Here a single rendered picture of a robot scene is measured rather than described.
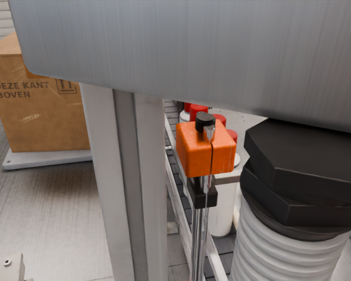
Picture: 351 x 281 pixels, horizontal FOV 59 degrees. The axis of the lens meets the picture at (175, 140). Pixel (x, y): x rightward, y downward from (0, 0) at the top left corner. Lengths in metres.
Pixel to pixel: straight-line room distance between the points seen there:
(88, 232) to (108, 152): 0.50
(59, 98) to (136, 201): 0.62
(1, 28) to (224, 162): 4.45
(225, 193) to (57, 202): 0.41
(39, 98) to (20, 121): 0.09
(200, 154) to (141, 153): 0.07
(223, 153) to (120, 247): 0.11
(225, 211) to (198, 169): 0.30
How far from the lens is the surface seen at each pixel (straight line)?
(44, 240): 0.70
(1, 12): 4.59
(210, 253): 0.46
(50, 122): 0.86
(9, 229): 0.75
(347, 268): 0.62
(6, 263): 0.57
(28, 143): 0.91
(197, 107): 0.55
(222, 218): 0.55
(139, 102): 0.17
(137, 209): 0.23
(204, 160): 0.25
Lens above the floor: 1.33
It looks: 32 degrees down
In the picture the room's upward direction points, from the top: straight up
